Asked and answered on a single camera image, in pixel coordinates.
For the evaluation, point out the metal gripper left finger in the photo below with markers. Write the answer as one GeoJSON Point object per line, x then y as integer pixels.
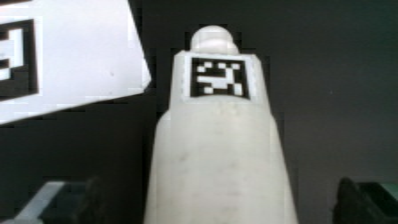
{"type": "Point", "coordinates": [65, 204]}

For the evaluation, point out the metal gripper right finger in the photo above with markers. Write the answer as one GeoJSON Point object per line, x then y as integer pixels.
{"type": "Point", "coordinates": [367, 204]}

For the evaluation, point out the white cylindrical table leg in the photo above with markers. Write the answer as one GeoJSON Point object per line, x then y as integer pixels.
{"type": "Point", "coordinates": [219, 181]}

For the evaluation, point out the white marker tag sheet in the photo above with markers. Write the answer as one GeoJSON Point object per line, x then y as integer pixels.
{"type": "Point", "coordinates": [72, 58]}

